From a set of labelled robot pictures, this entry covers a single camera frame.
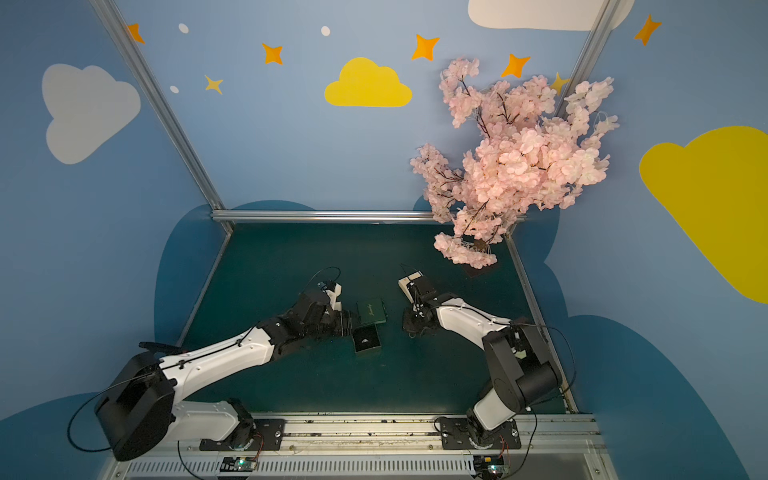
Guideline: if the green jewelry box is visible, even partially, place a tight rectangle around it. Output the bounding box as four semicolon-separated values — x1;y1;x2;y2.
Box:
357;298;387;327

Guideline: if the green jewelry box base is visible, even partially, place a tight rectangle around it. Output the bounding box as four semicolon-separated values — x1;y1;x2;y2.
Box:
352;325;381;356

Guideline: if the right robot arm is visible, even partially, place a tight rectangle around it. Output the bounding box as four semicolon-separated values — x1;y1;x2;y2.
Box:
398;272;563;450

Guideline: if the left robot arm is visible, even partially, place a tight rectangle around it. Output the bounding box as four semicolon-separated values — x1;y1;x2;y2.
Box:
94;281;345;461

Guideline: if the cream flower print box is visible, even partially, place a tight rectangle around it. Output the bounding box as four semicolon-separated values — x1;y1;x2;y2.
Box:
398;271;422;302

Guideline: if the left green circuit board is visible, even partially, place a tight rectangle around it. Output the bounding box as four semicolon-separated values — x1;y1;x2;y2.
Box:
220;457;258;473

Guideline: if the green circuit board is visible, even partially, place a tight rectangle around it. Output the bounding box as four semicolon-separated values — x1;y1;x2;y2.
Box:
472;455;509;480
220;457;258;473

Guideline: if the right green circuit board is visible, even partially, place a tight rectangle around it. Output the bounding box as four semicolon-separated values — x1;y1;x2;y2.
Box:
472;455;509;480

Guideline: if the pink cherry blossom tree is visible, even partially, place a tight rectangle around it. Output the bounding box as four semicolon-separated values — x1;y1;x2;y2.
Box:
410;59;619;269

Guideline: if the front aluminium rail base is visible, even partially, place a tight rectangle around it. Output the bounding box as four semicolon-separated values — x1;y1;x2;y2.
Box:
100;413;618;479

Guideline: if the aluminium back frame rail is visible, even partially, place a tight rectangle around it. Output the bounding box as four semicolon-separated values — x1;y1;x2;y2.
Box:
211;210;435;224

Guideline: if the aluminium left frame post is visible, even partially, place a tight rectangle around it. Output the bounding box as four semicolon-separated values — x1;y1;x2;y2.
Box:
90;0;226;213

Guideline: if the aluminium frame post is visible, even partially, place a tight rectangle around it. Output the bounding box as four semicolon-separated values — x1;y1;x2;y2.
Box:
555;0;621;118
90;0;226;213

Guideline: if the aluminium right frame post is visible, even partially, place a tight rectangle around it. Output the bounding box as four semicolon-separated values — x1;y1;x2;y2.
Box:
555;0;621;118

